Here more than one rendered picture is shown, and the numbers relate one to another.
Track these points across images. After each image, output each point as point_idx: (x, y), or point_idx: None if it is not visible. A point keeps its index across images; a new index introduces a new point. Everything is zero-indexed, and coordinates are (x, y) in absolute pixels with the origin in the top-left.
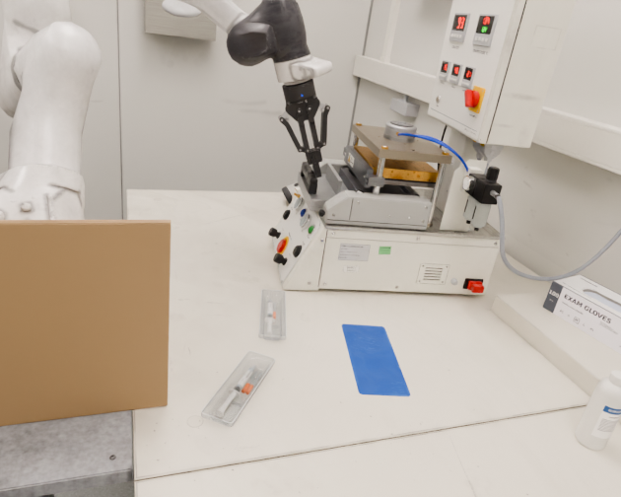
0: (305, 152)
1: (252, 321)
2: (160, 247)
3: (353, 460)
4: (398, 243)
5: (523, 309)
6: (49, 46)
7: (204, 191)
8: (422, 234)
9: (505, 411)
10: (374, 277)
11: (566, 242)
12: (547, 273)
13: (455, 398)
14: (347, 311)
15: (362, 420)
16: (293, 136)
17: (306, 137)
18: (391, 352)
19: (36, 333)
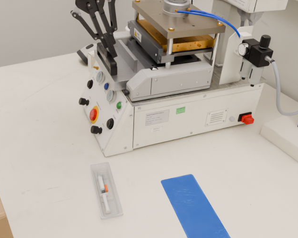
0: (100, 38)
1: (90, 199)
2: (0, 237)
3: None
4: (190, 102)
5: (285, 132)
6: None
7: (13, 65)
8: (207, 92)
9: None
10: (174, 131)
11: None
12: (285, 89)
13: (264, 233)
14: (160, 165)
15: None
16: (87, 28)
17: (99, 26)
18: (205, 199)
19: None
